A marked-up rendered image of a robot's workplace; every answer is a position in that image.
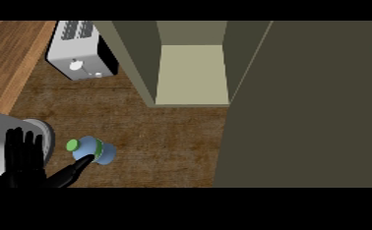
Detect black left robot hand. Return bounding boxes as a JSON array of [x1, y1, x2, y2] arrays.
[[0, 126, 96, 189]]

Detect blue water bottle green cap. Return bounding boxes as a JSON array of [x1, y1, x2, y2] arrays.
[[65, 135, 118, 166]]

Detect olive open cabinet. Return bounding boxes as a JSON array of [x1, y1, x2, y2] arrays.
[[91, 21, 276, 109]]

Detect grey round appliance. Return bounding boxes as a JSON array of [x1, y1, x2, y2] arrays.
[[0, 113, 56, 173]]

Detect white toaster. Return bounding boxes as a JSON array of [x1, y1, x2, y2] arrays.
[[46, 21, 121, 82]]

